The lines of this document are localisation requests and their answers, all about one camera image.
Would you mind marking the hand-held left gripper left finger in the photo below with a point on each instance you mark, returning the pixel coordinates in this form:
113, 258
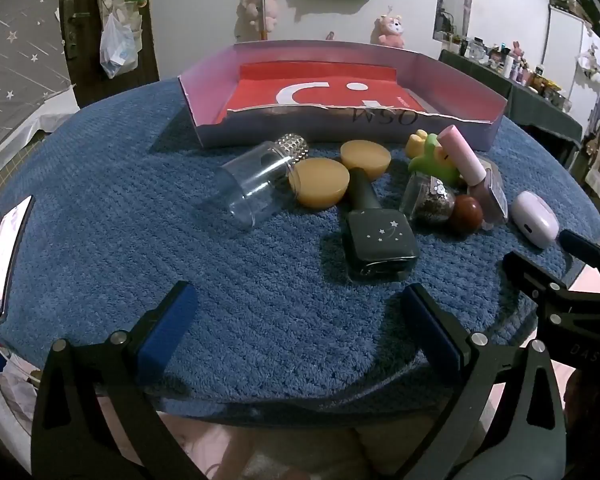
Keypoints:
166, 332

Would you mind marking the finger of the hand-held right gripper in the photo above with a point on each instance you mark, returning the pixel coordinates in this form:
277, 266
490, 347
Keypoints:
580, 244
530, 272

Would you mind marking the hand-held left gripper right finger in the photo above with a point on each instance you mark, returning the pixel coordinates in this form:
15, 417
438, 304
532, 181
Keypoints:
430, 332

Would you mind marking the white earbud case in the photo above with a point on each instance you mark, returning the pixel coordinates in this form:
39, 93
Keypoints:
534, 220

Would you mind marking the brown ball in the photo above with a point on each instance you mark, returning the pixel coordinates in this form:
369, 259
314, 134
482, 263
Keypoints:
466, 214

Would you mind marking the dark star-print nail polish bottle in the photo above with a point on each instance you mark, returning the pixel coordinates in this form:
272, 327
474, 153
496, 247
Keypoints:
380, 240

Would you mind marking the glitter nail polish bottle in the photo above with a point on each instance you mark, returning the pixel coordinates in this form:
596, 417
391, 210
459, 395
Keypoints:
427, 202

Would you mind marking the pink-capped nail polish bottle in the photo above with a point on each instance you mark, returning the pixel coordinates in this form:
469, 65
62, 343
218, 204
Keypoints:
462, 155

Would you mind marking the green and yellow toy figure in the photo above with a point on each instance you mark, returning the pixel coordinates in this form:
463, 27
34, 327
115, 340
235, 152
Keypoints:
435, 162

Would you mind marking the clear plastic cup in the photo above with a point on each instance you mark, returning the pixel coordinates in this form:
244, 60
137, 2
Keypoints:
252, 182

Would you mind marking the yellow half-sphere dome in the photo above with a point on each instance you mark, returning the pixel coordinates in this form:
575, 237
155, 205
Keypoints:
367, 157
320, 185

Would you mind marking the studded silver cap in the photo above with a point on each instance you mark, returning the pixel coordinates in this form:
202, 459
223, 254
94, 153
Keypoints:
292, 147

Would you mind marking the pink cardboard box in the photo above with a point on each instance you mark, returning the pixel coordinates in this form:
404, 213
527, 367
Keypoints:
330, 125

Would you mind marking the dark green covered table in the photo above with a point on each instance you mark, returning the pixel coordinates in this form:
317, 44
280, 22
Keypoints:
535, 110

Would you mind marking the smartphone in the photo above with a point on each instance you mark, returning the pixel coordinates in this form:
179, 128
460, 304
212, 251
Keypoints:
2, 265

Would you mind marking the cluster of cosmetics bottles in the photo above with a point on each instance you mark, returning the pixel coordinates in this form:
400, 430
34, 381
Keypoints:
515, 67

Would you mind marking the dark wooden door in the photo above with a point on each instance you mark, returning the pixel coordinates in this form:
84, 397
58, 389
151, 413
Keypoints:
80, 80

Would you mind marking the red paper sheet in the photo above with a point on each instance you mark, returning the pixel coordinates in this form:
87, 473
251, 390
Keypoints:
330, 85

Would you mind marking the pink plush toy with horn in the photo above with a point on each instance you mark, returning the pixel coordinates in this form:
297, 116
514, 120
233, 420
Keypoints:
391, 30

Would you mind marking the hanging plastic bag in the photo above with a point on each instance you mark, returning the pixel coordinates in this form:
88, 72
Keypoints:
116, 50

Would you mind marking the grey star-print curtain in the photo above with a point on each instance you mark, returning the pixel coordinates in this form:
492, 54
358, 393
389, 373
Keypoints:
15, 60

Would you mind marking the pale pink plush toy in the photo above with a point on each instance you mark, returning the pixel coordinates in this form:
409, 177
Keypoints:
254, 12

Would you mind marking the orange-tipped mop stick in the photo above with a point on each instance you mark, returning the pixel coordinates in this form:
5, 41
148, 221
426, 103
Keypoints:
263, 5

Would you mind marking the wall mirror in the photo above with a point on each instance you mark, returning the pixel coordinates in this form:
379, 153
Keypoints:
452, 0

